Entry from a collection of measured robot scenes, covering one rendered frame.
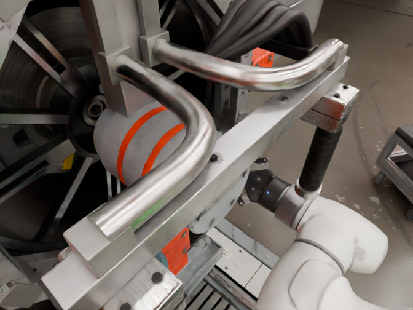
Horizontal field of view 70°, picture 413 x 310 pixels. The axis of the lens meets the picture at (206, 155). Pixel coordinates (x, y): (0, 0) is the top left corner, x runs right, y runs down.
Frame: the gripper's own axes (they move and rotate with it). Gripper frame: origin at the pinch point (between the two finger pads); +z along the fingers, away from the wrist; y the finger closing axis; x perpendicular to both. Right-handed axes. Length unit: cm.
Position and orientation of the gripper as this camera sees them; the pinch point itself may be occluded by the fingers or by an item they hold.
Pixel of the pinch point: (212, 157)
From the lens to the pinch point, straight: 74.6
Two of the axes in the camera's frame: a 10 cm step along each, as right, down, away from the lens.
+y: 4.6, -8.8, -1.1
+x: -4.6, -1.3, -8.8
